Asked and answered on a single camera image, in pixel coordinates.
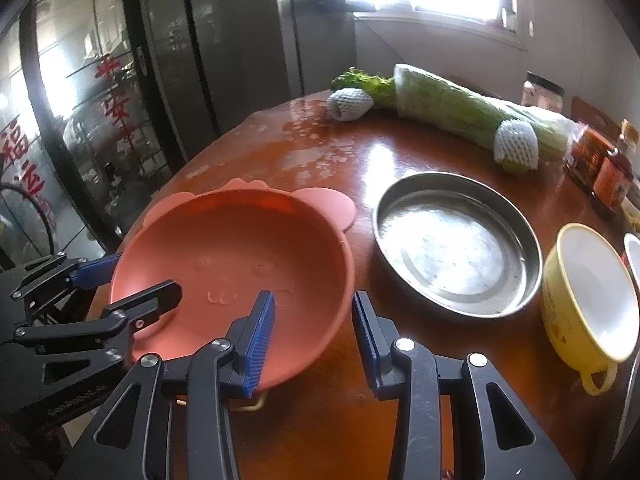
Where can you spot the clear jar with black lid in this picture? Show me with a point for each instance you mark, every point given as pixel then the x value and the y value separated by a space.
pixel 542 95

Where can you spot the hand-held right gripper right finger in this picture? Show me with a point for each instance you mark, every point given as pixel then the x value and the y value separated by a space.
pixel 362 340

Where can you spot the round steel plate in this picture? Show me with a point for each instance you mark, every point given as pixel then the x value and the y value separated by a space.
pixel 450 245

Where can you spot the pink bear-shaped silicone bowl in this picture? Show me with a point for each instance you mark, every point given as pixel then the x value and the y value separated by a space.
pixel 240 240

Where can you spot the brown sauce bottle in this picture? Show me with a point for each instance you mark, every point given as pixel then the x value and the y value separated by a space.
pixel 615 175

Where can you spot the wrapped napa cabbage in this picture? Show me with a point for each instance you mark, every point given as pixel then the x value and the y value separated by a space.
pixel 440 95

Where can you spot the red sauce jar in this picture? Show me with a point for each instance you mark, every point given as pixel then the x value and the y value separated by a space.
pixel 585 155

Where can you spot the green leaf lettuce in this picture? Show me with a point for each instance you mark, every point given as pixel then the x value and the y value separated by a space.
pixel 370 85

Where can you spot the grey refrigerator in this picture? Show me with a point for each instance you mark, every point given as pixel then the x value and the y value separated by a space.
pixel 225 35

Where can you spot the fruit in white foam net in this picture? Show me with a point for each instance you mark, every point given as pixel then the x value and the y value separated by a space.
pixel 347 102
pixel 515 140

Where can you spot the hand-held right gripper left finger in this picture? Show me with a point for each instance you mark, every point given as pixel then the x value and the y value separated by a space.
pixel 260 340

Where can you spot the wooden chair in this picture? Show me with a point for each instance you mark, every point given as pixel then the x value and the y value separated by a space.
pixel 595 115

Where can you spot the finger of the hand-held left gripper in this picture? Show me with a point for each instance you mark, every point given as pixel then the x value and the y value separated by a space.
pixel 150 305
pixel 95 271

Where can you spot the small white box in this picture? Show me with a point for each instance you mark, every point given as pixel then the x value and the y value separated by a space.
pixel 509 20

